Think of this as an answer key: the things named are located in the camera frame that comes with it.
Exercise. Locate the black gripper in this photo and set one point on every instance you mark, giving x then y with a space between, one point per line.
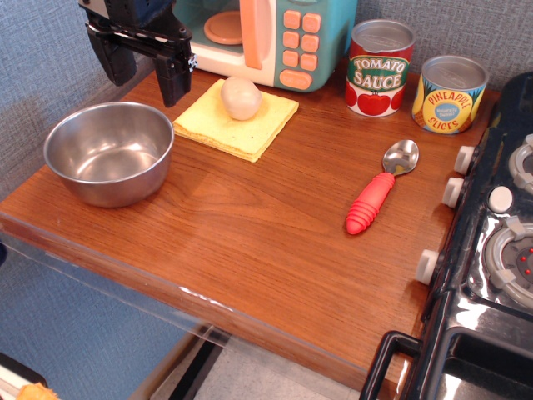
119 29

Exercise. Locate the white toy mushroom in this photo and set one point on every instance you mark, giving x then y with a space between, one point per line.
241 98

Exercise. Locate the folded yellow towel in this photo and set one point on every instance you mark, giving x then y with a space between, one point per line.
206 121

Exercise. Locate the stainless steel bowl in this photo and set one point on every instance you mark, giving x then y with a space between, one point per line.
113 154

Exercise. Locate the teal toy microwave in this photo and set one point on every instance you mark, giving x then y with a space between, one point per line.
291 45

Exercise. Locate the tomato sauce can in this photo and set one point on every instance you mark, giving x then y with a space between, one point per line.
378 64

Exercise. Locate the pineapple slices can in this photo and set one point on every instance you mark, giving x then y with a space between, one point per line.
449 94

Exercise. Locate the black toy stove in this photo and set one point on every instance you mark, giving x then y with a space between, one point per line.
476 341

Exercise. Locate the red handled metal spoon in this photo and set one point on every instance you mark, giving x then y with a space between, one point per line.
401 158

